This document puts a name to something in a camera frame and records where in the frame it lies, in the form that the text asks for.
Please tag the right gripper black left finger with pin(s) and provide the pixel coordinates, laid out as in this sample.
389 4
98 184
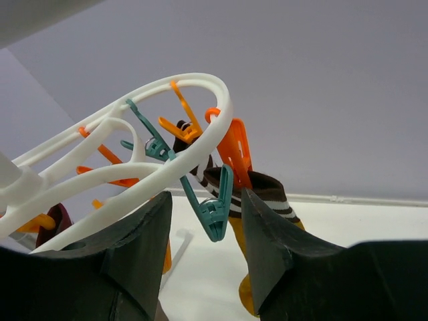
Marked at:
114 274

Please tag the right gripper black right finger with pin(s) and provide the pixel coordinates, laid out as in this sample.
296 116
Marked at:
373 280

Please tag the maroon white striped sock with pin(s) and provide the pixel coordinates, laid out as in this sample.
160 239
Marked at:
62 221

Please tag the mustard brown striped sock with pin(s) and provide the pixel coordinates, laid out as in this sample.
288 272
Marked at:
272 239

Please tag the white round clip hanger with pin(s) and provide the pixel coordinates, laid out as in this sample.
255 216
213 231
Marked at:
115 145

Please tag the white clothes drying rack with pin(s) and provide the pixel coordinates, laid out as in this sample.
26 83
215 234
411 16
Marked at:
179 243

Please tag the teal clothes peg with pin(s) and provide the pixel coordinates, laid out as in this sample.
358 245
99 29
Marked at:
213 212

